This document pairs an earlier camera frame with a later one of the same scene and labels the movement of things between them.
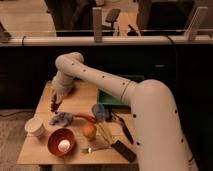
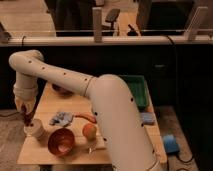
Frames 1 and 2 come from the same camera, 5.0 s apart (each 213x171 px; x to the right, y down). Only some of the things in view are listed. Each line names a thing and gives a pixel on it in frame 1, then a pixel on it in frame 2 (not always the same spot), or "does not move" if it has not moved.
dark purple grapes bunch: (54, 107) → (28, 120)
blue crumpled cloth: (62, 119) does not move
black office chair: (111, 17) does not move
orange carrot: (85, 115) does not move
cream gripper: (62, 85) → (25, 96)
